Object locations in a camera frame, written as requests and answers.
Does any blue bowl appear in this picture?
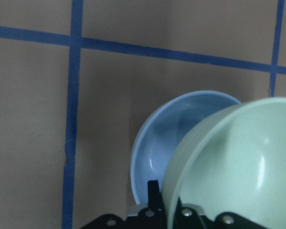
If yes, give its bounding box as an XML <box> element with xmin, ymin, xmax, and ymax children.
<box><xmin>130</xmin><ymin>91</ymin><xmax>240</xmax><ymax>205</ymax></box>

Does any green bowl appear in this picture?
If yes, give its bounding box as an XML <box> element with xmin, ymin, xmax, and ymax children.
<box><xmin>162</xmin><ymin>97</ymin><xmax>286</xmax><ymax>229</ymax></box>

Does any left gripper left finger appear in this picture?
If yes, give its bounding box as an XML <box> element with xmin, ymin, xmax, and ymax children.
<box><xmin>83</xmin><ymin>180</ymin><xmax>167</xmax><ymax>229</ymax></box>

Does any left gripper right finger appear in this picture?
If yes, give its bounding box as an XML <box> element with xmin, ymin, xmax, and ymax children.
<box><xmin>175</xmin><ymin>199</ymin><xmax>264</xmax><ymax>229</ymax></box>

